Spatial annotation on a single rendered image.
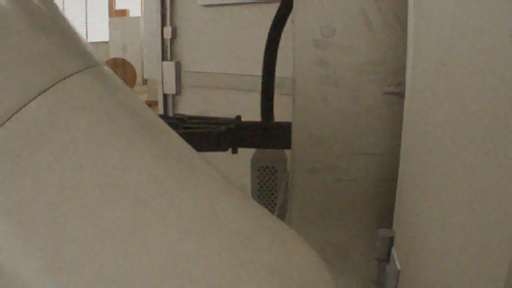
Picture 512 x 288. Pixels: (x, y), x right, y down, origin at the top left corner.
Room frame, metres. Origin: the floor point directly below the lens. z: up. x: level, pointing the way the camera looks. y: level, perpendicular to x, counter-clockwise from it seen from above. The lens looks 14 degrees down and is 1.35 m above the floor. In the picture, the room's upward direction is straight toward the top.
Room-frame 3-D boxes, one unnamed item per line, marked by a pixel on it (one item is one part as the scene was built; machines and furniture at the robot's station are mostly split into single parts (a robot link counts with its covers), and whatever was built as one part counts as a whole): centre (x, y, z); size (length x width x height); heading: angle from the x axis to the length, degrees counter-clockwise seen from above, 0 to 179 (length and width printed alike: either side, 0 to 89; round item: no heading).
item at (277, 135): (0.48, -0.01, 1.23); 0.07 x 0.01 x 0.03; 81
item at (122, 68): (9.61, 3.27, 0.45); 0.90 x 0.46 x 0.90; 112
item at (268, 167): (0.83, -0.03, 1.04); 0.08 x 0.05 x 0.17; 81
